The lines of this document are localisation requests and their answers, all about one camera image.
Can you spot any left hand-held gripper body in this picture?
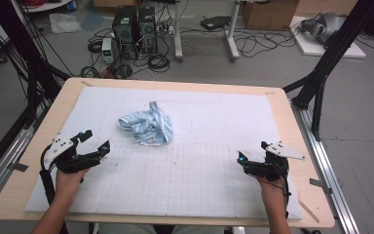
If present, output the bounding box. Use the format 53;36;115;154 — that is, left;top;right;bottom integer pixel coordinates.
43;131;104;175

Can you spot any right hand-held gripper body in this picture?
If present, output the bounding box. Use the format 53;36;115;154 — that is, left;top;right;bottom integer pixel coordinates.
243;140;306;182

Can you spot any blue striped towel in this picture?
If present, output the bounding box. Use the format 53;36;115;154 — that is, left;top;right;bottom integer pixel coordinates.
117;100;175;147

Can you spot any person's left hand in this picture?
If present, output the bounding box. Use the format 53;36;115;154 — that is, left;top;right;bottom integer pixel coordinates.
55;168;91;196

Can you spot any person's right hand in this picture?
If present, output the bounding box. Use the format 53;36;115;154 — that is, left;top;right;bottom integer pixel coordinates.
255;176;288;203

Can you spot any black tape piece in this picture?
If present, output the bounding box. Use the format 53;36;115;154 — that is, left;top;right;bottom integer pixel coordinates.
12;162;29;173

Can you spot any grey tape piece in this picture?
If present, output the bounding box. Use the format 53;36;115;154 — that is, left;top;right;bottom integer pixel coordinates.
309;177;333;195

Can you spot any wooden strip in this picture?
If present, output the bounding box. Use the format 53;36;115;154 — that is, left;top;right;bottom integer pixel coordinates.
297;198;321;225

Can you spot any white grid mat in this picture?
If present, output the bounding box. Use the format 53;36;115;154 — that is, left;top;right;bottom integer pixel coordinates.
23;86;304;222

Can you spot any white power supply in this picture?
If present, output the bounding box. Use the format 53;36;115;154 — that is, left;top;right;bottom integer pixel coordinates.
100;37;116;64

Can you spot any white board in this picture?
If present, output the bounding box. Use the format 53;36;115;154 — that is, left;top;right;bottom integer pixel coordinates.
288;16;367;59

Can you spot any large black computer tower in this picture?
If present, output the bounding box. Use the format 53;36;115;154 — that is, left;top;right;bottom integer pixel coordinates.
111;5;139;60

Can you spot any clear plastic bag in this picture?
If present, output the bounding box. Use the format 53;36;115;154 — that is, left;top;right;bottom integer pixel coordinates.
49;13;83;35

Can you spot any white desk leg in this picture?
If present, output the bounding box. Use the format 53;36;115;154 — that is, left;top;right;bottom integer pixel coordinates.
225;0;242;61
172;0;185;63

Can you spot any slim black computer tower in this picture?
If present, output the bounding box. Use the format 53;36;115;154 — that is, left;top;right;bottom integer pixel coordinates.
137;6;159;55

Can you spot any brown cardboard box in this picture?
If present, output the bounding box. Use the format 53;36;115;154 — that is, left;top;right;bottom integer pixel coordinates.
242;0;300;31

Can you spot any flat black device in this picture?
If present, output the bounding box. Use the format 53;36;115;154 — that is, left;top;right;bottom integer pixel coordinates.
200;15;232;31

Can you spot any grey headset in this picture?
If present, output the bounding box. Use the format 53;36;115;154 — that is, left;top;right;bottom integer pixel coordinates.
298;12;347;45

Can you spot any aluminium rail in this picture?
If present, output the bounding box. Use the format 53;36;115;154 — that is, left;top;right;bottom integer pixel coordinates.
290;103;360;234
0;103;45;214

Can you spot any black frame stand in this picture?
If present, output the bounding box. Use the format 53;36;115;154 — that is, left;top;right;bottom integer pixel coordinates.
0;0;73;129
281;0;374;141

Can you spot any black cable coil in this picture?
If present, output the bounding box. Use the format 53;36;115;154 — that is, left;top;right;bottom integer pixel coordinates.
147;53;171;73

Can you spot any tangle of black cables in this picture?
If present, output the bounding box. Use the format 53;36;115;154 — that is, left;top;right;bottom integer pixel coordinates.
233;28;297;59

